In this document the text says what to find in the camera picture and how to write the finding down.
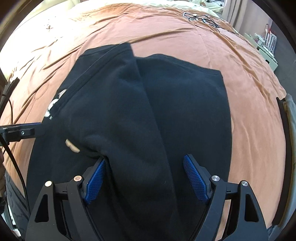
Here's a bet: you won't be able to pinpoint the black garment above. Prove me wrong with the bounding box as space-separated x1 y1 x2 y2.
27 43 232 240

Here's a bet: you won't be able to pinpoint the grey and black clothes pile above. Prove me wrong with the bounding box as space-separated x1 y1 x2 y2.
273 94 295 228

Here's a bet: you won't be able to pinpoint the grey patterned trousers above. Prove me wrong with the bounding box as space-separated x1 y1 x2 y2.
1 171 29 238

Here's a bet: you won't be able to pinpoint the orange bed blanket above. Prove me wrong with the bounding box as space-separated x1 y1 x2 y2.
1 3 286 238

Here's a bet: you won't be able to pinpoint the white storage cabinet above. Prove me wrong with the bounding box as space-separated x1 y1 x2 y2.
244 24 278 71

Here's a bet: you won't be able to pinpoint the peach curtain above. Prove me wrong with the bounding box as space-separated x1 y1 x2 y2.
222 0 248 31

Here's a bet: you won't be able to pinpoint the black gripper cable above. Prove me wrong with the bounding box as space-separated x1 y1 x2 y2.
0 77 31 216

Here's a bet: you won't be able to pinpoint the black cable on bed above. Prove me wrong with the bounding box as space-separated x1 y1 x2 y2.
182 11 239 35

